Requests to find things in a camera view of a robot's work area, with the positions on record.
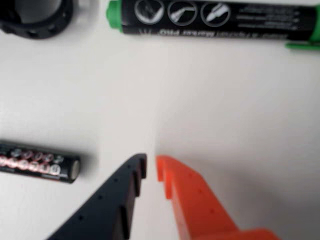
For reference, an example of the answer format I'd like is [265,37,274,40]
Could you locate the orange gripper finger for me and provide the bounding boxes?
[155,155,281,240]

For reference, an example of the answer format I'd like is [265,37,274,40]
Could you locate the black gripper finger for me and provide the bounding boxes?
[46,153,148,240]

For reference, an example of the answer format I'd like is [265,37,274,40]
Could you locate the green capped black marker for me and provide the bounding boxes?
[105,0,320,51]

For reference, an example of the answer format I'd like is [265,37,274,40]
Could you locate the black AA battery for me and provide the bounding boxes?
[0,141,82,184]

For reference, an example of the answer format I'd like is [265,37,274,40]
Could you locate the black plastic ring clip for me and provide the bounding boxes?
[0,0,75,40]

